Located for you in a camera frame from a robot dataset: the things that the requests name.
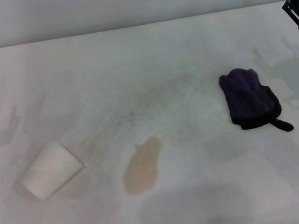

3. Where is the white paper cup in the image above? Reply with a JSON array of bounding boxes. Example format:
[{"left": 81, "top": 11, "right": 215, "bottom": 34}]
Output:
[{"left": 16, "top": 136, "right": 89, "bottom": 203}]

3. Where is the purple rag with black trim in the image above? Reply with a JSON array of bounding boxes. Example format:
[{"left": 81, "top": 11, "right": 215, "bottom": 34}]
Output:
[{"left": 218, "top": 63, "right": 295, "bottom": 138}]

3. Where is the brown water stain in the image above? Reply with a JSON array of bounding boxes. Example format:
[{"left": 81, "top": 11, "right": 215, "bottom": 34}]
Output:
[{"left": 119, "top": 135, "right": 168, "bottom": 197}]

